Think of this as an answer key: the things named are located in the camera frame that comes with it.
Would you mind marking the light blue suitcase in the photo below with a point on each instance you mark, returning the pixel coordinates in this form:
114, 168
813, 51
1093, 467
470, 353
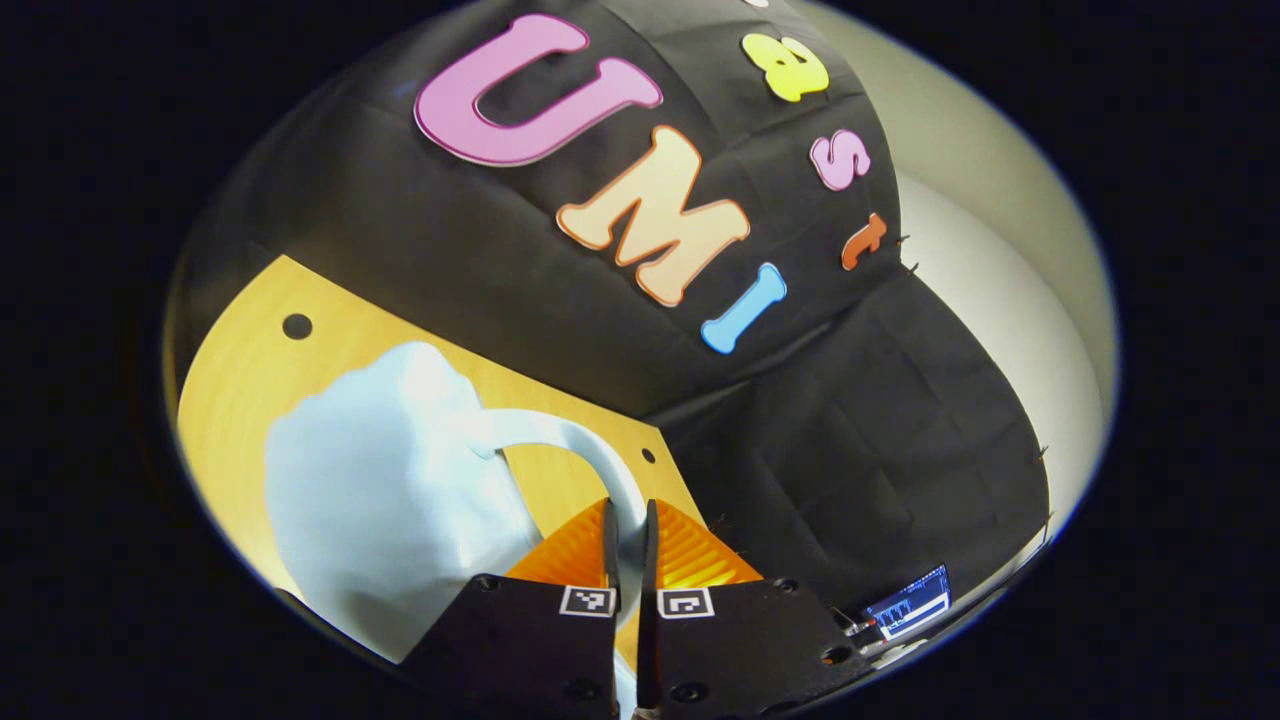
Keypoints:
380, 500

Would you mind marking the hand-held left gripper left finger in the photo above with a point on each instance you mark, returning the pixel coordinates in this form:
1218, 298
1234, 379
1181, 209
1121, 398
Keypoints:
530, 650

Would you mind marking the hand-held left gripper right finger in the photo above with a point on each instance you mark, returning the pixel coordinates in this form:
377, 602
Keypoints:
730, 650

